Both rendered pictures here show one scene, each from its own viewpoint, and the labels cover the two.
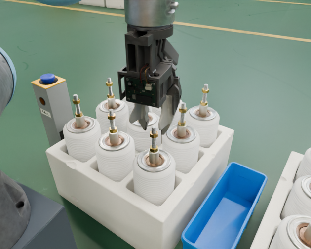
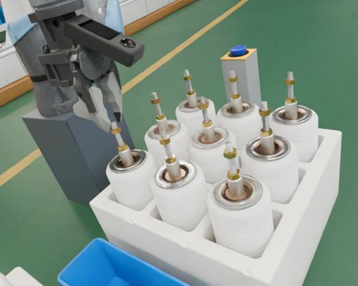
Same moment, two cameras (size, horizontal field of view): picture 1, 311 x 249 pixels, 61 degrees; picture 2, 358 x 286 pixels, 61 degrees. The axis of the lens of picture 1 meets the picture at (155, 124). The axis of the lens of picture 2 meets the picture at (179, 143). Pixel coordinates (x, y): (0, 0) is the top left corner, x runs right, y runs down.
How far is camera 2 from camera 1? 0.78 m
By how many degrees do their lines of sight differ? 79
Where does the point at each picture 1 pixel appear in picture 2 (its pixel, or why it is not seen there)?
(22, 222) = (54, 109)
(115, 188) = not seen: hidden behind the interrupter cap
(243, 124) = not seen: outside the picture
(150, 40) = (33, 19)
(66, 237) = (73, 144)
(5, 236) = (43, 106)
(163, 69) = (54, 53)
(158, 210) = (102, 197)
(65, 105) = (240, 88)
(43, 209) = (67, 114)
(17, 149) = not seen: hidden behind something
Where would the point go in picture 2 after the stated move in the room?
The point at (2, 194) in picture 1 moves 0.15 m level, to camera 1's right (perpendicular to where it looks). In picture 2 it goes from (49, 87) to (21, 116)
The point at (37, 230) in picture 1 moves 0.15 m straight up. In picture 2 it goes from (53, 118) to (23, 59)
